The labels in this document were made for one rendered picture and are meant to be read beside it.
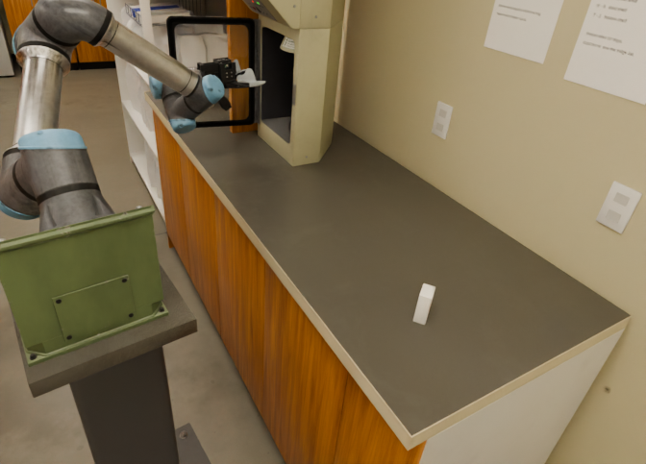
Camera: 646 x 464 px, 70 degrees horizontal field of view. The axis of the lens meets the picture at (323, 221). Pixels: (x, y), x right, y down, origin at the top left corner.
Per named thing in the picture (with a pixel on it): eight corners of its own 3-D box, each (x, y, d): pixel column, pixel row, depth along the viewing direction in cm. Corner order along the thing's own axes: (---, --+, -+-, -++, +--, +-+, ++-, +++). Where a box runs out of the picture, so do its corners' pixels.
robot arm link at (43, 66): (11, 194, 91) (36, -12, 111) (-17, 219, 99) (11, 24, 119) (73, 207, 100) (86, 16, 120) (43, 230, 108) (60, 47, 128)
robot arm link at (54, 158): (51, 184, 86) (29, 117, 87) (21, 209, 93) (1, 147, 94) (111, 180, 96) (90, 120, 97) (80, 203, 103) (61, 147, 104)
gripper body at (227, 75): (237, 61, 149) (201, 66, 144) (239, 88, 154) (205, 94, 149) (229, 56, 154) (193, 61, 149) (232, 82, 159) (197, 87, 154)
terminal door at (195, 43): (254, 124, 186) (255, 17, 165) (176, 129, 176) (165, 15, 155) (254, 124, 187) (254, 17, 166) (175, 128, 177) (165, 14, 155)
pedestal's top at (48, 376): (33, 398, 85) (28, 384, 83) (9, 298, 106) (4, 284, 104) (197, 331, 102) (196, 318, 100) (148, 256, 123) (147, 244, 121)
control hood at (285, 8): (258, 11, 166) (258, -20, 161) (300, 29, 143) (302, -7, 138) (227, 11, 161) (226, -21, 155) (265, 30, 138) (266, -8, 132)
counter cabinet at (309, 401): (270, 223, 308) (274, 88, 260) (515, 511, 163) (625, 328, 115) (168, 246, 277) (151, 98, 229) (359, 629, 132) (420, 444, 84)
